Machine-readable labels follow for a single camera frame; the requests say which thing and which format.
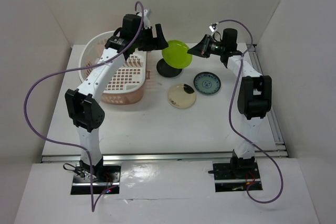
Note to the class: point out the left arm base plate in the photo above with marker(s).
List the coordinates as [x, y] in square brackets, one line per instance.
[109, 180]

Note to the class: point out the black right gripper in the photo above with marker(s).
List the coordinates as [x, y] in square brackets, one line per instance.
[201, 48]

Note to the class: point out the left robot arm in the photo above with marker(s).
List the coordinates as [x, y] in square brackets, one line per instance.
[83, 103]

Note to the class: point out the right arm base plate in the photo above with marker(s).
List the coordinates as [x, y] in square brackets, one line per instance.
[228, 179]

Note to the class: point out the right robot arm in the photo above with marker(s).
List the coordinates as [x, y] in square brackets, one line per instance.
[253, 101]

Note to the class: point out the blue floral plate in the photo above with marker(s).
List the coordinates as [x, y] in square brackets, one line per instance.
[207, 83]

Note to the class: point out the aluminium front rail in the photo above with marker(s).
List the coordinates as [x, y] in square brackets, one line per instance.
[143, 157]

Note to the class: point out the cream plate with black motif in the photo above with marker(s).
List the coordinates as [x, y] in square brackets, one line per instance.
[181, 96]

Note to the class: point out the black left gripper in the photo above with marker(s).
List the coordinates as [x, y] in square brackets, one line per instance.
[154, 43]

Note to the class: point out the white pink dish rack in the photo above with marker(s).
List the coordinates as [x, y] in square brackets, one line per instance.
[127, 85]

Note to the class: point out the green plate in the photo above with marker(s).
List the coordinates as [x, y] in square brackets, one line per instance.
[176, 54]

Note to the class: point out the aluminium side rail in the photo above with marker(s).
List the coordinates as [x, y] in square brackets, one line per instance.
[266, 95]

